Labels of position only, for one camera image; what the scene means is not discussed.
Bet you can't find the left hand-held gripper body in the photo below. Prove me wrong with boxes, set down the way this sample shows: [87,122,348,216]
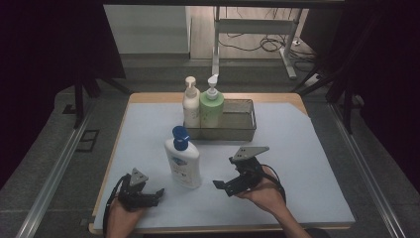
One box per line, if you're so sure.
[116,167,157,213]

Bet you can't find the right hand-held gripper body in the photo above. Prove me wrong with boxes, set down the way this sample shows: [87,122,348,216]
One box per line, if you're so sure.
[228,146,270,196]

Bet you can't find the white bottle with blue pump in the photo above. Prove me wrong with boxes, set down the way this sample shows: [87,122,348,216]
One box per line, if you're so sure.
[163,125,203,190]

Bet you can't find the grey metal tray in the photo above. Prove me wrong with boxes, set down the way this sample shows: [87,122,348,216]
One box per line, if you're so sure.
[183,97,259,143]

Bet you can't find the green pump bottle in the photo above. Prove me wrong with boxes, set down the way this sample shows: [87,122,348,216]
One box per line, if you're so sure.
[198,73,226,130]

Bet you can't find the cream pump bottle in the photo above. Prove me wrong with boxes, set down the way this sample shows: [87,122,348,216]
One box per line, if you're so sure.
[181,75,202,129]

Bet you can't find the person's left hand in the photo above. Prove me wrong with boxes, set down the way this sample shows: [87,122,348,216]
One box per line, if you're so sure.
[105,197,147,238]

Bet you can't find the person's right hand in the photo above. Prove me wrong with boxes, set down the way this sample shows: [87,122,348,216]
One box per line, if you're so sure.
[235,166,287,216]

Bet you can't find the pale blue table mat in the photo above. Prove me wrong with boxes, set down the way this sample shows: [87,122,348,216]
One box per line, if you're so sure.
[93,101,357,230]

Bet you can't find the wooden table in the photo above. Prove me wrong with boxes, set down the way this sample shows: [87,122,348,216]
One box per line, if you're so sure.
[87,91,352,235]

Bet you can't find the black tripod stand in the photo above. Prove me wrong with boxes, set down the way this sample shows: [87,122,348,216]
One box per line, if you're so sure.
[290,13,362,135]
[72,63,134,130]

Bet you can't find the white power strip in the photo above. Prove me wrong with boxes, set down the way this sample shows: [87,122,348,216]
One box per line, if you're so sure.
[304,73,323,89]

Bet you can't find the white metal stand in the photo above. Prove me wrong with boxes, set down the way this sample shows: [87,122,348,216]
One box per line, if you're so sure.
[211,5,303,80]

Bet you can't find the dark curtain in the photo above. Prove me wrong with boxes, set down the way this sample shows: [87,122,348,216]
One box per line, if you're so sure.
[330,0,420,194]
[0,0,127,191]

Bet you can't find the white board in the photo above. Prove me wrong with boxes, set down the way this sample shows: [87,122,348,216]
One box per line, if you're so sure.
[103,4,192,56]

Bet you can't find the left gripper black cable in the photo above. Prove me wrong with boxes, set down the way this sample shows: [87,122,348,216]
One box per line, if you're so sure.
[102,174,132,238]

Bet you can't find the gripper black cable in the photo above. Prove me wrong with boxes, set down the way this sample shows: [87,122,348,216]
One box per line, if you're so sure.
[102,174,132,238]
[261,164,288,205]

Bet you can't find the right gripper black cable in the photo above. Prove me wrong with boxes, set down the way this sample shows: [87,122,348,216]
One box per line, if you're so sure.
[261,164,288,205]

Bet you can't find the aluminium floor rail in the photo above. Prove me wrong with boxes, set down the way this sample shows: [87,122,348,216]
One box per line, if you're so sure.
[328,102,408,238]
[15,98,97,238]

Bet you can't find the black floor cables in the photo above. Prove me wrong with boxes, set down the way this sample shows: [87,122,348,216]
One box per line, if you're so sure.
[217,6,319,72]

